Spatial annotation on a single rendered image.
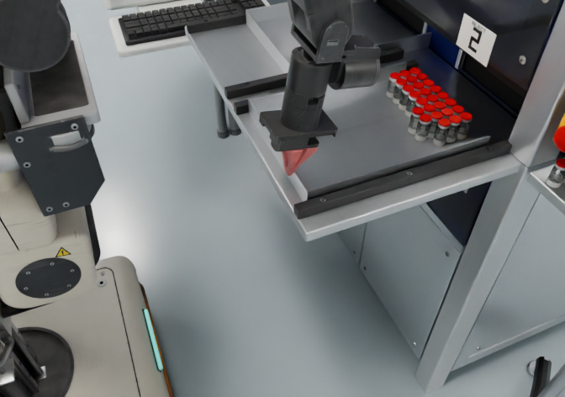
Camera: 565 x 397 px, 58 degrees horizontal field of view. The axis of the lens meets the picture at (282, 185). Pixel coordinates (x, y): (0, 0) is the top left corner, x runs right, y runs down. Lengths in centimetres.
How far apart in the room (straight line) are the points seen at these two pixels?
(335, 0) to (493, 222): 58
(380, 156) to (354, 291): 94
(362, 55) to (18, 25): 42
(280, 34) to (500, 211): 61
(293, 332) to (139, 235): 69
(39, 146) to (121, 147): 161
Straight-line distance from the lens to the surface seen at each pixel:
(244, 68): 111
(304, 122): 72
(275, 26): 127
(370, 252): 160
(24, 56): 55
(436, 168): 87
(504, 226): 105
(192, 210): 202
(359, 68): 72
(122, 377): 136
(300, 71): 69
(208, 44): 121
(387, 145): 92
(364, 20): 131
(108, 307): 147
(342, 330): 169
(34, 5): 52
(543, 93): 89
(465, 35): 100
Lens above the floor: 146
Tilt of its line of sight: 44 degrees down
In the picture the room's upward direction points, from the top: straight up
